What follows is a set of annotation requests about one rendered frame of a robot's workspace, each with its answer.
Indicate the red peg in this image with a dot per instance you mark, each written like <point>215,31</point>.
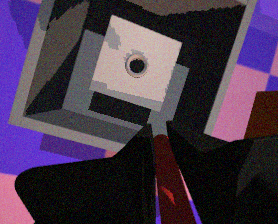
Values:
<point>174,203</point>

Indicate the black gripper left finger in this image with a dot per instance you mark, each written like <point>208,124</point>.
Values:
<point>126,181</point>

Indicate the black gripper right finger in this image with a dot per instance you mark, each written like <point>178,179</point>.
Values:
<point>219,174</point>

